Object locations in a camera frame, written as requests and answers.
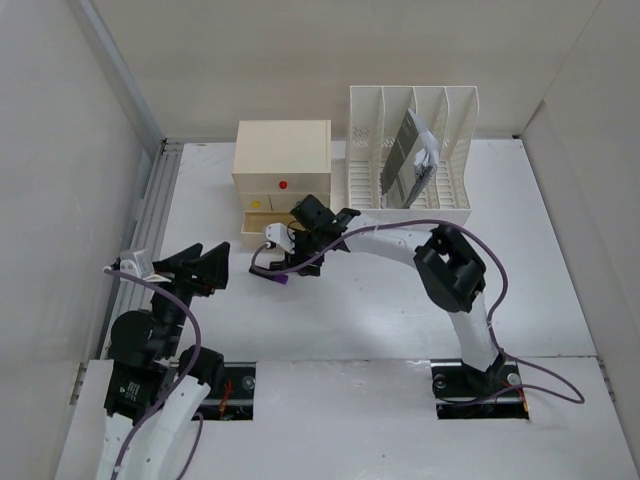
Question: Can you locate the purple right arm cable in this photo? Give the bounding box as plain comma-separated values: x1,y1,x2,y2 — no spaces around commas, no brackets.
248,219,586,406

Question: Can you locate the white file organizer rack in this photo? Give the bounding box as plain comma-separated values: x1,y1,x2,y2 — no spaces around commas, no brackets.
331,85,479,224

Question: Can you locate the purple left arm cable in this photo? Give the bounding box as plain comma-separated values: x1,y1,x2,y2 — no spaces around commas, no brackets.
102,267,205,480

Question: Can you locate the grey setup guide booklet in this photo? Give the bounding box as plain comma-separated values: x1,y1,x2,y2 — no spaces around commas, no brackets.
380,108,441,209

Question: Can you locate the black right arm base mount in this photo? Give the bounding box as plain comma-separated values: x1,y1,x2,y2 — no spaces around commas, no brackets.
430,359,529,420

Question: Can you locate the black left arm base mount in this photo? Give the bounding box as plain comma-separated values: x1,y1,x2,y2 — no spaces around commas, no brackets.
197,362,256,421

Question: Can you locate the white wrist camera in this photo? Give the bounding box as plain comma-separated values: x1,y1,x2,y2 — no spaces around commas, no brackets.
103,249,154,279
264,223,295,254

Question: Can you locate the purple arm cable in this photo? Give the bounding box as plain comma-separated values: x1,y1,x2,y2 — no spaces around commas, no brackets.
248,219,586,406
102,267,205,480

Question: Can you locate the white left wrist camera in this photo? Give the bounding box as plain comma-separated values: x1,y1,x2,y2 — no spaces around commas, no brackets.
103,249,154,279

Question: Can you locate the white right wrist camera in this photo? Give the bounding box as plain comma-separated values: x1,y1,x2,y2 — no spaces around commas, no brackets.
264,223,295,254

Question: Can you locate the aluminium frame rail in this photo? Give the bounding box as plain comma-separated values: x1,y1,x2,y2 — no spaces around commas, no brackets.
69,0,181,405

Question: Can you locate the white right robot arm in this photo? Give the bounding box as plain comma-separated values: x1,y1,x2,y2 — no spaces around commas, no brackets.
287,195,500,394

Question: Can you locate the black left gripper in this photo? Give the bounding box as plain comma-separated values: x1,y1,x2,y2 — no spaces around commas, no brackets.
145,239,229,355

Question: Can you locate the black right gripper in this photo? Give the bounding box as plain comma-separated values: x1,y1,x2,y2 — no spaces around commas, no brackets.
283,225,327,277

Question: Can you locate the purple highlighter marker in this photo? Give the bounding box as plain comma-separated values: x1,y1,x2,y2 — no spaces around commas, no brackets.
249,267,288,285

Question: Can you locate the cream drawer cabinet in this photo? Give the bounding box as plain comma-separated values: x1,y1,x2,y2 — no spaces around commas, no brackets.
232,120,331,250

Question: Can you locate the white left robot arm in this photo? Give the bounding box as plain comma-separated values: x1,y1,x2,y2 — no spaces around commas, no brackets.
96,242,232,479

